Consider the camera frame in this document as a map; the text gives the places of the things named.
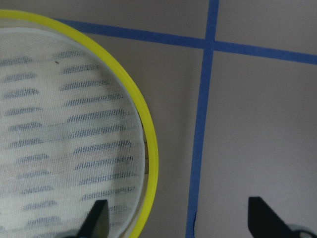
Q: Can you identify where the yellow bamboo steamer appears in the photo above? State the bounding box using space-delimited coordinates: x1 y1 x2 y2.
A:
0 9 159 238

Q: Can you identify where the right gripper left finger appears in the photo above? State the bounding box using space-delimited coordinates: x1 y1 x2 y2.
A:
75 199 109 238

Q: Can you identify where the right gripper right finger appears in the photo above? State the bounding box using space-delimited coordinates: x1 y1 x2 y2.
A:
248 197 307 238

